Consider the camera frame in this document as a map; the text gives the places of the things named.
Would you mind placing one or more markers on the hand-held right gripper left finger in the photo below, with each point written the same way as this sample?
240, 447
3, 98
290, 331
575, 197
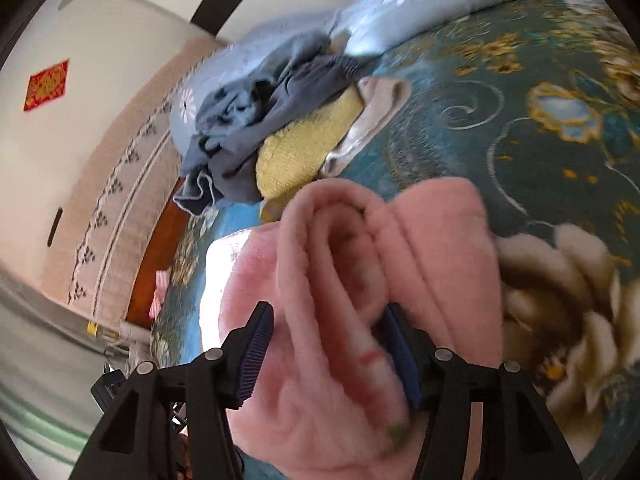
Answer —
255, 355

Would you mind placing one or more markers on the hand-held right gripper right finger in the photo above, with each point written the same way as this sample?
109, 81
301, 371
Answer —
400, 355

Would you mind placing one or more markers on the pink fleece garment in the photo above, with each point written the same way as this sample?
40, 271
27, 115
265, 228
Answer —
325, 270

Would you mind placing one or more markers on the small pink cloth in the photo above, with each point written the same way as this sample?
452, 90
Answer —
160, 290

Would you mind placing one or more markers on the yellow white fuzzy garment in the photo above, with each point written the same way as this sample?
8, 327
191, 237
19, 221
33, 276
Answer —
270, 207

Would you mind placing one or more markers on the yellow knit sweater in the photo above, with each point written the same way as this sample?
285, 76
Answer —
300, 150

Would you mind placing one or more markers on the beige quilted headboard cover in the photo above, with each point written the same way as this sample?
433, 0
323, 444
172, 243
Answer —
125, 170

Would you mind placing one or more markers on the blue knit sweater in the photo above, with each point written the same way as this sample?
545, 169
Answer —
240, 115

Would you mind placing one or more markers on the beige garment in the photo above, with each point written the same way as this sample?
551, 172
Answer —
385, 97

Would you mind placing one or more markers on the dark grey garment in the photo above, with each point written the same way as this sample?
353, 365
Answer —
315, 87

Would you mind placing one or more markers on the wooden bed frame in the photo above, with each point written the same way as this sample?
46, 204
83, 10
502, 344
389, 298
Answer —
150, 270

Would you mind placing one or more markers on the dark wall fixture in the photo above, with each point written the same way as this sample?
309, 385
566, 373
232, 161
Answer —
55, 225

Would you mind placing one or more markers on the red wall decoration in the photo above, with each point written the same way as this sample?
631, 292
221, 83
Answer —
47, 85

